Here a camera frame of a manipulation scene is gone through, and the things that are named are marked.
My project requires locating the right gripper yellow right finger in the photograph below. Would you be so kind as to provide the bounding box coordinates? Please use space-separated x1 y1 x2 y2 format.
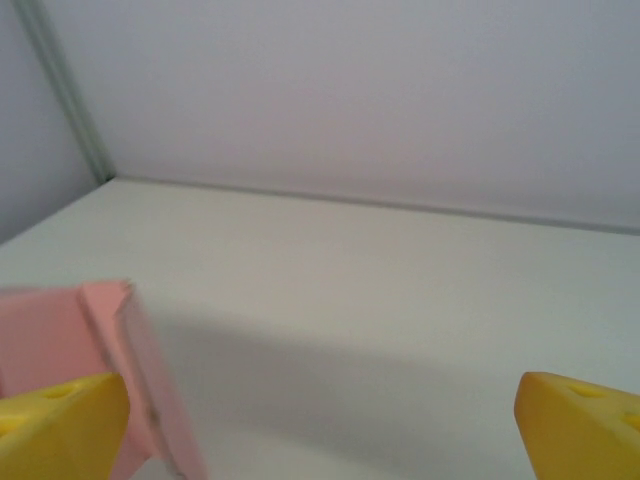
514 370 640 480

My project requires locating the pink paper box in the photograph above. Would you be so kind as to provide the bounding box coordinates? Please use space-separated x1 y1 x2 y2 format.
0 278 209 480

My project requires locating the long aluminium frame bar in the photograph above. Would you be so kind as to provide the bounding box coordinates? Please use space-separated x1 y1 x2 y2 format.
107 173 640 237

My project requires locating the aluminium frame post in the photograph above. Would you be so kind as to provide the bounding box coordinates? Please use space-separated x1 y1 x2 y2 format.
17 0 115 182

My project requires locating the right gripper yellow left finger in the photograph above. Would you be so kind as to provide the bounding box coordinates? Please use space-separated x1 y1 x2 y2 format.
0 372 131 480

